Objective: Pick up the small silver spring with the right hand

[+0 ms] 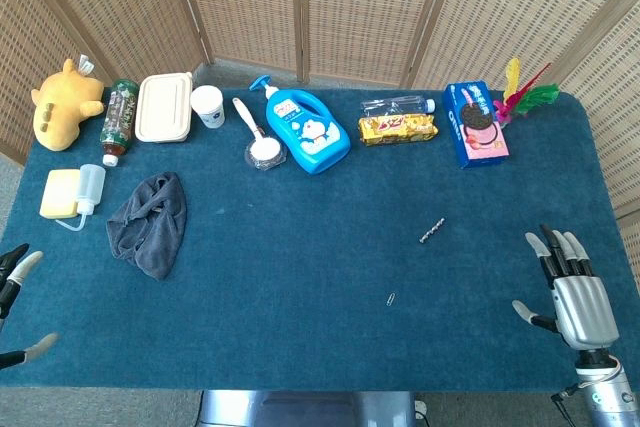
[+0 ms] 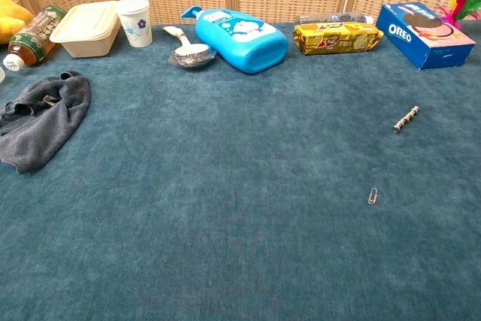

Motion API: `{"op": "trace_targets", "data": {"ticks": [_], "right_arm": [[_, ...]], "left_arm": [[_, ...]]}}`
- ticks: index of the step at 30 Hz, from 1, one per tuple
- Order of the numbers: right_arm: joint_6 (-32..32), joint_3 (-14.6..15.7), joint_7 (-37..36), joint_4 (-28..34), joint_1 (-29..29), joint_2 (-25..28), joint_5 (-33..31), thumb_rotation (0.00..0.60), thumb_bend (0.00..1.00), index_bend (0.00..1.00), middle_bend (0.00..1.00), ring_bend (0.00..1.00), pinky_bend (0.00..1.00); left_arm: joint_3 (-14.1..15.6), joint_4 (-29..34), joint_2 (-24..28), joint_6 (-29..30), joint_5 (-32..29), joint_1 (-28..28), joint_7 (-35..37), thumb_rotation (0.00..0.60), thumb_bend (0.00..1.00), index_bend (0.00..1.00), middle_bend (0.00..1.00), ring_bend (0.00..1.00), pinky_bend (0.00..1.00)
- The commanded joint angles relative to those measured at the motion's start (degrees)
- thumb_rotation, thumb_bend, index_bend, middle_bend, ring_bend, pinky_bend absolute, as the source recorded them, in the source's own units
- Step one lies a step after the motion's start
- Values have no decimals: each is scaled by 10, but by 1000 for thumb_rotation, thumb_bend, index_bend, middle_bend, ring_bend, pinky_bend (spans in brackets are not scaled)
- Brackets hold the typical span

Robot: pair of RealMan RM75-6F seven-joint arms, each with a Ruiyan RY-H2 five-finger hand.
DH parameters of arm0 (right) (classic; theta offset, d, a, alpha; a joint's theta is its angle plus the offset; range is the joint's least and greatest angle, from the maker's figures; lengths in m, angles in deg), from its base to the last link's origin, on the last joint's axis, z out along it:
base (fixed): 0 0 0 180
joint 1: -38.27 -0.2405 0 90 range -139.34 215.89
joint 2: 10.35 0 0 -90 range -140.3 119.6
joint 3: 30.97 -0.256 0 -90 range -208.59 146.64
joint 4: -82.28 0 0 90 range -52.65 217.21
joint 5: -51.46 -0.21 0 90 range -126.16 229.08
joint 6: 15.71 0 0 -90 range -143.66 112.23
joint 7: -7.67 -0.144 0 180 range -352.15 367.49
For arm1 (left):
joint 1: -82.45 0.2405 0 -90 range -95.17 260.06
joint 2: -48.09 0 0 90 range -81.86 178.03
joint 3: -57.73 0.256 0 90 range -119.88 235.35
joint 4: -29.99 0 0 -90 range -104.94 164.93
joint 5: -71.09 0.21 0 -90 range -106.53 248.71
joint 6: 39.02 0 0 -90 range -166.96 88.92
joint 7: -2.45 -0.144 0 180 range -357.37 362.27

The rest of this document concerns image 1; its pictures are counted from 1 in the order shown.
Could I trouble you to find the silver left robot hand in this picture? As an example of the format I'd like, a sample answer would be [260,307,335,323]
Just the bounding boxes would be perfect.
[0,243,60,371]

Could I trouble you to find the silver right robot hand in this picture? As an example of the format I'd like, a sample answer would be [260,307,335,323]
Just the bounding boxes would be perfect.
[512,224,621,351]

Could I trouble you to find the silver-blue robot base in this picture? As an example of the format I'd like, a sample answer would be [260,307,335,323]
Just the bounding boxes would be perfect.
[197,390,419,427]

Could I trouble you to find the yellow sponge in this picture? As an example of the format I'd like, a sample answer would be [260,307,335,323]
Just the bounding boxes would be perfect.
[39,169,82,220]

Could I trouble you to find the dark grey towel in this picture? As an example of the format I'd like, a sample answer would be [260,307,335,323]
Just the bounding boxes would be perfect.
[105,171,188,282]

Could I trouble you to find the yellow plush toy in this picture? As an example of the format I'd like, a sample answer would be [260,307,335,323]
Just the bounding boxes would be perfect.
[30,54,106,152]

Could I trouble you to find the green-label tea bottle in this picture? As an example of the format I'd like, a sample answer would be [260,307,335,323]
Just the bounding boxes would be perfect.
[99,78,141,168]

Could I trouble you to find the blue Oreo cookie box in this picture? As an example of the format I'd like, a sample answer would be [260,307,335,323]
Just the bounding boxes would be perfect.
[442,79,511,170]

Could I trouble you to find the colourful feather shuttlecock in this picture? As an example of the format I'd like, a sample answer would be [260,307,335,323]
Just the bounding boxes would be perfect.
[492,57,561,129]

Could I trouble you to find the beige lidded lunch box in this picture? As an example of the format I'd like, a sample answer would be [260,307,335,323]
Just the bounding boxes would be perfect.
[134,71,194,144]

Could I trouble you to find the yellow biscuit pack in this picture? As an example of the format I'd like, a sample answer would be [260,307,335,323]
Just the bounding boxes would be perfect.
[357,113,440,147]

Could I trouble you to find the white paper cup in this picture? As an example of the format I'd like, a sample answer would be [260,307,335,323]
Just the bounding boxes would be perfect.
[189,84,226,130]

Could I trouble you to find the clear plastic water bottle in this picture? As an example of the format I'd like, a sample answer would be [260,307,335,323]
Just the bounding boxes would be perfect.
[360,95,437,117]

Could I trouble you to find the blue carpet table mat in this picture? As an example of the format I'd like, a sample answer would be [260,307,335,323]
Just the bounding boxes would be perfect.
[0,88,640,393]

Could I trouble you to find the blue detergent pump bottle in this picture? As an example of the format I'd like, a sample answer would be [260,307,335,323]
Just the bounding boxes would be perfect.
[248,75,352,176]

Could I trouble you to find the woven bamboo folding screen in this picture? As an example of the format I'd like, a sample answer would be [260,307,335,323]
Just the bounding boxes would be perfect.
[0,0,640,293]

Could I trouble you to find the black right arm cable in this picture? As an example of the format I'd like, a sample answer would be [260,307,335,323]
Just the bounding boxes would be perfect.
[551,380,587,427]

